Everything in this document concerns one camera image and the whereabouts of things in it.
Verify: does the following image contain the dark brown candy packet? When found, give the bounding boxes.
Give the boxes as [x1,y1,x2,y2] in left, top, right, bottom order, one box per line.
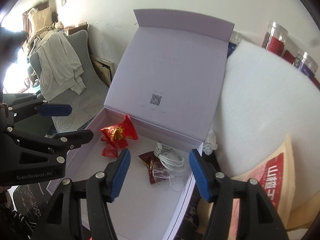
[139,151,163,185]

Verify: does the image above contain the grey sweatshirt on chair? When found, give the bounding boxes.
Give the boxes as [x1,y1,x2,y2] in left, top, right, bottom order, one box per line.
[37,33,86,101]

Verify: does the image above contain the brown paper bag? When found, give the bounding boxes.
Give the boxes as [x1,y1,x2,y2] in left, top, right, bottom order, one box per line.
[286,192,320,229]

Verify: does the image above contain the clear jar purple label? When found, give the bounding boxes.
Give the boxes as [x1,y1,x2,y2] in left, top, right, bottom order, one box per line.
[293,50,318,80]

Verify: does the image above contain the red gold character snack packet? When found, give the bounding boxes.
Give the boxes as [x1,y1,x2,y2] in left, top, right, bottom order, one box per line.
[100,115,139,141]

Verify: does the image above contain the white foam board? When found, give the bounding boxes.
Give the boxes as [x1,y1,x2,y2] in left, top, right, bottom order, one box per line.
[211,39,320,178]

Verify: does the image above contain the dark green sofa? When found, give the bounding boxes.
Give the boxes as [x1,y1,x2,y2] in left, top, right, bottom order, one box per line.
[10,93,54,138]

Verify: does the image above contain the open lavender gift box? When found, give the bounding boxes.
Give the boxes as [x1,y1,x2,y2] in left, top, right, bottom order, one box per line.
[46,8,235,240]

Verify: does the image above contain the red candy packet white text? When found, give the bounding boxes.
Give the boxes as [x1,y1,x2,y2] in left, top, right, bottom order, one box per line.
[101,144,118,158]

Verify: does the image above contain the clear jar behind box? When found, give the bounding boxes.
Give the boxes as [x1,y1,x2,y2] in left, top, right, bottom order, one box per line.
[227,31,243,57]

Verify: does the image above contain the clear jar red contents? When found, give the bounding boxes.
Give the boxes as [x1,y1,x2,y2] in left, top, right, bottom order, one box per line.
[261,21,289,56]

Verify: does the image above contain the clear acrylic holder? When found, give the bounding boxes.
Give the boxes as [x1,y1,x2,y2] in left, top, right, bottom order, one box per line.
[151,162,186,192]

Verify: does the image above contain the pile of clothes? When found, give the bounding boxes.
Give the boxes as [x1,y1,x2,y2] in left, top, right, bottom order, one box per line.
[21,21,68,88]

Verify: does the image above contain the wooden picture frame on floor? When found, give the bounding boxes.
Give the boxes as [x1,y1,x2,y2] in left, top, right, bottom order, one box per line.
[91,55,116,87]

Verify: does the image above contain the crumpled white tissue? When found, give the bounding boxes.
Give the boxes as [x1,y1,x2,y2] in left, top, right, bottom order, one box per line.
[203,129,217,155]

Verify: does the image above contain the white usb cable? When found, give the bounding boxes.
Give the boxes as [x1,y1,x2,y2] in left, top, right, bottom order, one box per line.
[153,141,186,172]

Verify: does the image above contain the kraft hawthorn snack pouch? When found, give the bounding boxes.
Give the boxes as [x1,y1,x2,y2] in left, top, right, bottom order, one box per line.
[197,135,296,239]

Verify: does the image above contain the grey leaf pattern chair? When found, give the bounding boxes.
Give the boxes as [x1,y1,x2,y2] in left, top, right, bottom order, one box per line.
[29,30,108,133]

